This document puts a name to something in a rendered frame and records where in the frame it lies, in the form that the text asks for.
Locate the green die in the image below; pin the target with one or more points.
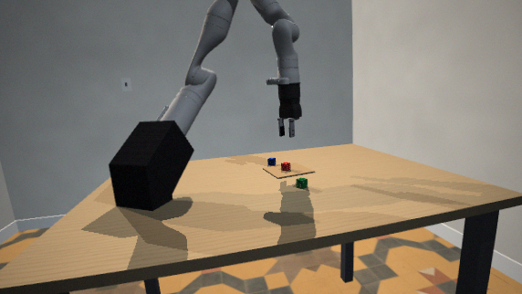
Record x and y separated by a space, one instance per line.
301 183

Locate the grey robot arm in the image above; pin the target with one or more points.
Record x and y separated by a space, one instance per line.
190 99

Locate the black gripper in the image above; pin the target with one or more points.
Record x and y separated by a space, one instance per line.
289 97

